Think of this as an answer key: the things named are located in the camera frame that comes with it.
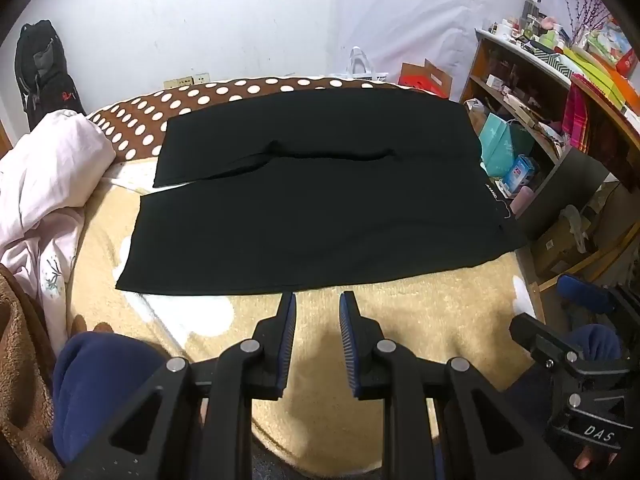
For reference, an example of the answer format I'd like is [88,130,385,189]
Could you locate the black pants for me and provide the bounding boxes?
[117,88,525,296]

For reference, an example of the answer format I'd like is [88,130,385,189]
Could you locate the person's right hand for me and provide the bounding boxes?
[574,446,617,470]

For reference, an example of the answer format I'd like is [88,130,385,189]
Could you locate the brown cardboard box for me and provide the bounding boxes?
[532,205,598,280]

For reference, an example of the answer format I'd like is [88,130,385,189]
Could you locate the beige brown polka-dot blanket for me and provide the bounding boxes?
[70,78,530,477]

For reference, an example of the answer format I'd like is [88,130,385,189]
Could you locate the navy blue left knee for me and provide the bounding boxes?
[52,332,166,465]

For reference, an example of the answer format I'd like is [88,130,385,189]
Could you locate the pink cylinder container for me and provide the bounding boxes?
[510,185,535,216]

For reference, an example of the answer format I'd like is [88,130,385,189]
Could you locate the blue white tissue pack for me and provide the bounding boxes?
[501,155,536,197]

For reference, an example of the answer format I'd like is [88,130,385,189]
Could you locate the red plaid cloth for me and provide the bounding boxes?
[562,82,606,158]

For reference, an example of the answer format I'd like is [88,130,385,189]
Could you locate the brown fleece blanket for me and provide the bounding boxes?
[1,268,62,479]

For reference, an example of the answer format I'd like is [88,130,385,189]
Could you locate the teal paper bag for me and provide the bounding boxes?
[480,114,535,179]

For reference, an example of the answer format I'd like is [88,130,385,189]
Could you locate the wooden bookshelf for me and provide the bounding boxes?
[458,28,640,241]

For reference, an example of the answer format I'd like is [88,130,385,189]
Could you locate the red cardboard box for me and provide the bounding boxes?
[398,60,452,99]

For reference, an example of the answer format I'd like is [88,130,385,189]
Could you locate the pink white quilt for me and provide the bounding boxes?
[1,110,115,353]

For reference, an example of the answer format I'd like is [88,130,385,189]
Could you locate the black backpack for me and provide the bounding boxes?
[14,20,85,131]

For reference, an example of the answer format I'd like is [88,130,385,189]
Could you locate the wall power socket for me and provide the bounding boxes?
[163,73,210,90]

